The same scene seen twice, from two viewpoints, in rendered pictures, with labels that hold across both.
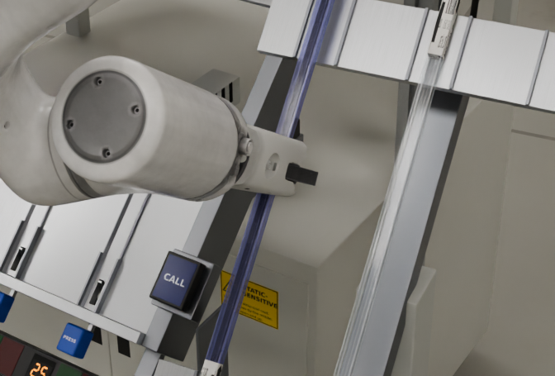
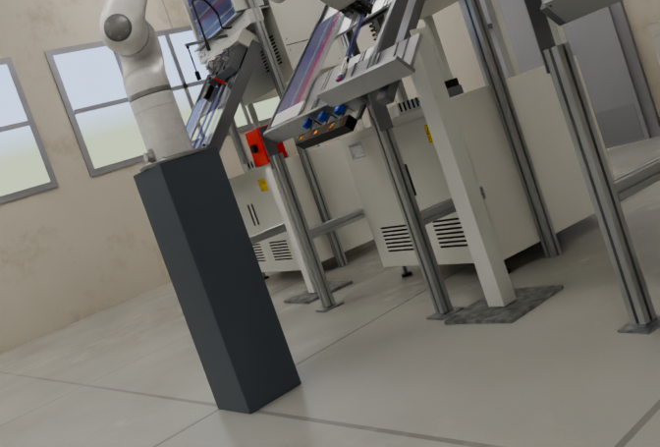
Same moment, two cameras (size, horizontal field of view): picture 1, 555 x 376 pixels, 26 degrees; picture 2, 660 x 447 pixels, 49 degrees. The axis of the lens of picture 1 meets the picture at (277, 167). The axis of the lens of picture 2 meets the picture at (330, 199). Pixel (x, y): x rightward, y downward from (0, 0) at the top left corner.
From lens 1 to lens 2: 161 cm
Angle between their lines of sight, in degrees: 39
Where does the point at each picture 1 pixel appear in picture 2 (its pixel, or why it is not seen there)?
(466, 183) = (554, 102)
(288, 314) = not seen: hidden behind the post
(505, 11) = (556, 31)
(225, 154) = not seen: outside the picture
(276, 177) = not seen: outside the picture
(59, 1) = not seen: outside the picture
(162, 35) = not seen: hidden behind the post
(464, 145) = (542, 82)
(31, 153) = not seen: outside the picture
